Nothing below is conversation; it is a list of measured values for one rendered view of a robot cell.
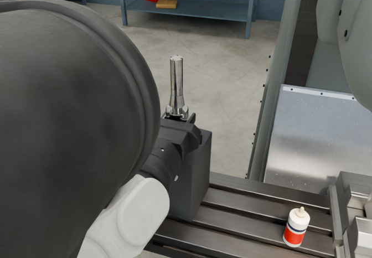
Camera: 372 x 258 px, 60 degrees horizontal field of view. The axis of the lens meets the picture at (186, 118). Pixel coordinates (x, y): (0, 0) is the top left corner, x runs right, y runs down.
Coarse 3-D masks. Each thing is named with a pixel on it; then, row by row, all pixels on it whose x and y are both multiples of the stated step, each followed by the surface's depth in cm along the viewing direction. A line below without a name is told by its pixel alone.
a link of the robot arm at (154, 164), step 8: (152, 160) 52; (160, 160) 52; (144, 168) 51; (152, 168) 51; (160, 168) 51; (168, 168) 53; (136, 176) 49; (144, 176) 50; (152, 176) 51; (160, 176) 51; (168, 176) 52; (128, 184) 48; (168, 184) 52; (120, 192) 48; (168, 192) 53; (112, 200) 48; (104, 208) 46
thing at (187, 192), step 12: (204, 132) 72; (204, 144) 69; (192, 156) 66; (204, 156) 71; (180, 168) 66; (192, 168) 65; (204, 168) 74; (180, 180) 68; (192, 180) 67; (204, 180) 77; (180, 192) 70; (192, 192) 69; (204, 192) 80; (180, 204) 72; (192, 204) 71; (180, 216) 75; (192, 216) 74
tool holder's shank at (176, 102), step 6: (174, 60) 58; (180, 60) 58; (174, 66) 58; (180, 66) 59; (174, 72) 59; (180, 72) 59; (174, 78) 60; (180, 78) 60; (174, 84) 61; (180, 84) 61; (174, 90) 61; (180, 90) 62; (174, 96) 62; (180, 96) 62; (174, 102) 63; (180, 102) 63; (174, 108) 63; (180, 108) 64
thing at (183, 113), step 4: (168, 108) 65; (184, 108) 65; (168, 112) 64; (172, 112) 64; (176, 112) 64; (180, 112) 64; (184, 112) 64; (188, 112) 65; (168, 116) 64; (172, 116) 64; (176, 116) 63; (180, 116) 64; (184, 116) 64
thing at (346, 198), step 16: (352, 176) 78; (368, 176) 78; (336, 192) 79; (352, 192) 68; (368, 192) 68; (336, 208) 76; (352, 208) 70; (336, 224) 73; (336, 240) 70; (336, 256) 67; (352, 256) 62; (368, 256) 61
